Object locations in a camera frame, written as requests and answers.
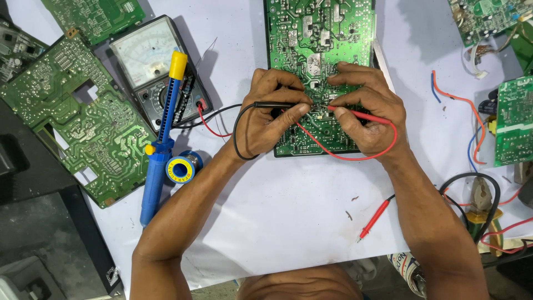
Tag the person's left hand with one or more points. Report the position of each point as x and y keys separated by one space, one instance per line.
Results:
x=256 y=125

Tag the person's right hand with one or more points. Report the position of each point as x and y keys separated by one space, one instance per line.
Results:
x=383 y=112

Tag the red test probe with lead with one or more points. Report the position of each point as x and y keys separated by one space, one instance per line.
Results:
x=366 y=118

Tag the black test probe with lead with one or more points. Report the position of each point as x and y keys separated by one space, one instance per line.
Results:
x=270 y=104

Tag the grey metal strip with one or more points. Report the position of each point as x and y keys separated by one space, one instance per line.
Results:
x=383 y=62

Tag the white paper sheet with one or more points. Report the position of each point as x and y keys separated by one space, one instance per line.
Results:
x=291 y=200

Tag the green circuit board solder side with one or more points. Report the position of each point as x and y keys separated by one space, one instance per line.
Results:
x=320 y=37

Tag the black cylindrical capacitor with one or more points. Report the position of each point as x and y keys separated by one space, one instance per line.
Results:
x=487 y=107

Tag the spare red test probe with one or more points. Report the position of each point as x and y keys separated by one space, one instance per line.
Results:
x=374 y=218

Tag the blue yellow desoldering pump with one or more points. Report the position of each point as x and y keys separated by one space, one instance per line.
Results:
x=156 y=175

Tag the analog multimeter black case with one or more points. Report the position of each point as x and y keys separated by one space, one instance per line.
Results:
x=143 y=58

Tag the green board with white stripe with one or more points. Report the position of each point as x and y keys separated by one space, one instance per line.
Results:
x=514 y=125

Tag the printed white roll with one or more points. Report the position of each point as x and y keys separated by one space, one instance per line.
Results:
x=410 y=271

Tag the person's bare torso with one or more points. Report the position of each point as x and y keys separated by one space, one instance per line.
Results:
x=300 y=283

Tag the small green circuit board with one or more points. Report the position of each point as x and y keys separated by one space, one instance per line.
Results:
x=95 y=18

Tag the large green board with cutouts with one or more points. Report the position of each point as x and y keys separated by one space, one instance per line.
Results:
x=62 y=112

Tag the black equipment case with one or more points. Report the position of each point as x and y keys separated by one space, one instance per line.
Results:
x=37 y=225

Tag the dark circuit board with components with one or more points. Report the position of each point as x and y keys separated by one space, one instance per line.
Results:
x=16 y=52

